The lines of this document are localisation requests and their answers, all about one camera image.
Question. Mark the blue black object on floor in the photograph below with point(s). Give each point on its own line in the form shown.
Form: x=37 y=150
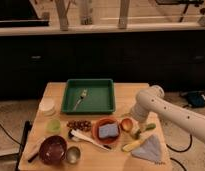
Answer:
x=195 y=99

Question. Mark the small green cup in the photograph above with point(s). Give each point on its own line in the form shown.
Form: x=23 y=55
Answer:
x=53 y=126

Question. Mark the small metal cup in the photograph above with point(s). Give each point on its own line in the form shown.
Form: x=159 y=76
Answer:
x=73 y=155

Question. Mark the orange plate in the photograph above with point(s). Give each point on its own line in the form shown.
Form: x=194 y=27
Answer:
x=101 y=122

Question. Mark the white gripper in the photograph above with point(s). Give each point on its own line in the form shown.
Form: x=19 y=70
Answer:
x=140 y=114

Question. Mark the yellow banana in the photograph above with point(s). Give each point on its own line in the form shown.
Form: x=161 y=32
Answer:
x=130 y=146

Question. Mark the green cucumber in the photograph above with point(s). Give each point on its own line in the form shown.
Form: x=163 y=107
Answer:
x=137 y=134

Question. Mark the green plastic tray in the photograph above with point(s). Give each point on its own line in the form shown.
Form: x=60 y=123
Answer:
x=100 y=97

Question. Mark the blue grey cloth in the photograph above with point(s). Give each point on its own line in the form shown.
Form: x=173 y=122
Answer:
x=150 y=150

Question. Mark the silver fork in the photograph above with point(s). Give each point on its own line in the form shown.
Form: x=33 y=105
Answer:
x=82 y=96

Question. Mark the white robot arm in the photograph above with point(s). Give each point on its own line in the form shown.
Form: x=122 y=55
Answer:
x=151 y=99

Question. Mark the white handled spatula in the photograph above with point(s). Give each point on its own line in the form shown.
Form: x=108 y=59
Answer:
x=79 y=135

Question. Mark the maroon bowl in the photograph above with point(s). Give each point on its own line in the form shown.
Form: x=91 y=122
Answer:
x=53 y=150

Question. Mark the blue sponge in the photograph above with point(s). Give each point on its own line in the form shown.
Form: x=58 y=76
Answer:
x=108 y=130

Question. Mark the orange red apple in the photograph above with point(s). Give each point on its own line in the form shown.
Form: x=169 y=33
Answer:
x=126 y=124

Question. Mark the bunch of brown grapes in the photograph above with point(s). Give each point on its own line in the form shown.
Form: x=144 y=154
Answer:
x=82 y=125

